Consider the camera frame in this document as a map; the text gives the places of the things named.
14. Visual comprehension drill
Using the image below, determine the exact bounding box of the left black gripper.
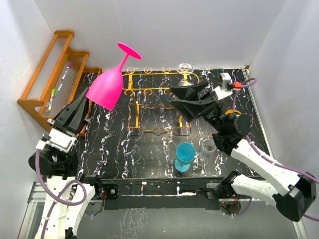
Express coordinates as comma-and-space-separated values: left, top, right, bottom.
47, 86, 90, 140

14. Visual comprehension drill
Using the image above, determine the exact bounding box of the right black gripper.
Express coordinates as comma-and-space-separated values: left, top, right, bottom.
169, 81, 225, 133

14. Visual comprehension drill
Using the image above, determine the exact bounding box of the clear flute glass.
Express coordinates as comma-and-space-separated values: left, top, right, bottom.
177, 62, 194, 87

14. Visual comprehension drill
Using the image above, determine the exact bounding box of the pink plastic wine glass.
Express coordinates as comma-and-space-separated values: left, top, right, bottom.
86, 42, 142, 111

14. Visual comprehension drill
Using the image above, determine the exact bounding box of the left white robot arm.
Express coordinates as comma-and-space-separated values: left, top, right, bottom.
29, 89, 103, 239

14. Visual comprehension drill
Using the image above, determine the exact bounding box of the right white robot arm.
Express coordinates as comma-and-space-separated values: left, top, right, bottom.
170, 83, 319, 222

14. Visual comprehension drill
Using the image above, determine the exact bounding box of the orange plastic wine glass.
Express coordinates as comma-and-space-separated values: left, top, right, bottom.
225, 109, 241, 116

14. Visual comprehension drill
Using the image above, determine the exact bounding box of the clear grey wine glass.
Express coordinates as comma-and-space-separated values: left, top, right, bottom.
198, 139, 216, 166

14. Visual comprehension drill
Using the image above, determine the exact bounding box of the blue plastic wine glass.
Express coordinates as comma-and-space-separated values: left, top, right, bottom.
174, 142, 196, 172

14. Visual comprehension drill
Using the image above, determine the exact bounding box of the green capped marker pen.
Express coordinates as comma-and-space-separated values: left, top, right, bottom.
47, 88, 55, 112

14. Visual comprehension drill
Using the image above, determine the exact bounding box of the orange wooden stepped shelf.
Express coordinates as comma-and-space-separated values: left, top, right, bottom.
17, 30, 102, 131

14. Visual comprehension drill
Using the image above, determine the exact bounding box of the pink capped marker pen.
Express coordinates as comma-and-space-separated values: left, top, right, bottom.
60, 62, 72, 86

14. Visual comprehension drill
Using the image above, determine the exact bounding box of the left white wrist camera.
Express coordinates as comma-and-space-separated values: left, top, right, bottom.
36, 128, 77, 153

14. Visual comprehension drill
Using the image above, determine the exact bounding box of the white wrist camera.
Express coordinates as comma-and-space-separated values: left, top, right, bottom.
36, 128, 77, 153
213, 73, 234, 100

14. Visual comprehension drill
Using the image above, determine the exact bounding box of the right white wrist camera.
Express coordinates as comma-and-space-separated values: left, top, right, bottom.
213, 73, 234, 100

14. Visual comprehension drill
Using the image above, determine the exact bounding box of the gold wire wine glass rack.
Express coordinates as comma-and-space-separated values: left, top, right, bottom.
123, 66, 200, 135

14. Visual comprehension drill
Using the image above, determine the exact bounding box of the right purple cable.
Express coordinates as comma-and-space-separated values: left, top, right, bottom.
219, 77, 319, 222

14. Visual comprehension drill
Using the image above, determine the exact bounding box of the purple cable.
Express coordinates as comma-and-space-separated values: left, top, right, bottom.
34, 149, 105, 239
219, 77, 319, 222

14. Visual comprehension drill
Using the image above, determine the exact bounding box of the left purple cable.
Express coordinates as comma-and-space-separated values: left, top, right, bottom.
34, 149, 105, 239

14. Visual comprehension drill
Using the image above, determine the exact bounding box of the black table front rail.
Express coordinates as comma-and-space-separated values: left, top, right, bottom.
82, 174, 252, 212

